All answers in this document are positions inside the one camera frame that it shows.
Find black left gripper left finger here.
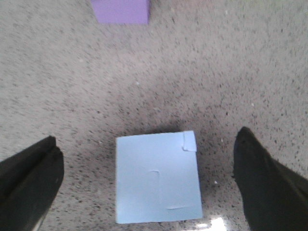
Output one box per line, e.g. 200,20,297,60
0,136,64,231

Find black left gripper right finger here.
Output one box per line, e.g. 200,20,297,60
233,127,308,231

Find smooth light blue foam cube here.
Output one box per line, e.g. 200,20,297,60
115,130,203,224

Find purple foam cube under orange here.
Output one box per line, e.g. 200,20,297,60
91,0,150,24

